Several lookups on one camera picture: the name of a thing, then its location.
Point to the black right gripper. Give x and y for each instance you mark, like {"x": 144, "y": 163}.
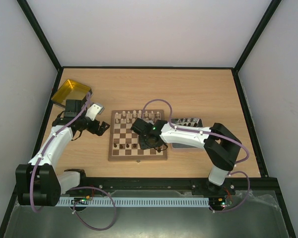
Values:
{"x": 150, "y": 143}

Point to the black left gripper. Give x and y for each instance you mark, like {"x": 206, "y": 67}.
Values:
{"x": 101, "y": 129}

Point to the wooden chess board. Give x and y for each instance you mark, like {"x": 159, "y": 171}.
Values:
{"x": 124, "y": 143}

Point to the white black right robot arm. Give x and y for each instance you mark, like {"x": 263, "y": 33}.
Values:
{"x": 220, "y": 144}

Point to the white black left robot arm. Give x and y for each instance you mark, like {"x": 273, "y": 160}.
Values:
{"x": 37, "y": 183}

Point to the left control circuit board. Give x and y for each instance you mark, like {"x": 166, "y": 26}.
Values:
{"x": 82, "y": 200}

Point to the control circuit board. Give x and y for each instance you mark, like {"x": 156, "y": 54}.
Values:
{"x": 220, "y": 202}
{"x": 82, "y": 200}

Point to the right control circuit board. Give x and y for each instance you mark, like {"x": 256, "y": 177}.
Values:
{"x": 220, "y": 202}

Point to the yellow metal tin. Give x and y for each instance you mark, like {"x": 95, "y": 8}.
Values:
{"x": 73, "y": 90}

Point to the silver metal tin tray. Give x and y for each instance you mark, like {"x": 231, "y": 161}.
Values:
{"x": 191, "y": 122}

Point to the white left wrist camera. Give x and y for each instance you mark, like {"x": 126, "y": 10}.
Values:
{"x": 94, "y": 110}

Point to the black enclosure frame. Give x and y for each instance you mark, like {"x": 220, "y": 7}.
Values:
{"x": 235, "y": 70}

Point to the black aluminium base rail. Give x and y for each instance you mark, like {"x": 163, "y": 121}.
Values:
{"x": 198, "y": 186}

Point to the white slotted cable duct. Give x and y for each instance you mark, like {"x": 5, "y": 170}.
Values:
{"x": 139, "y": 202}

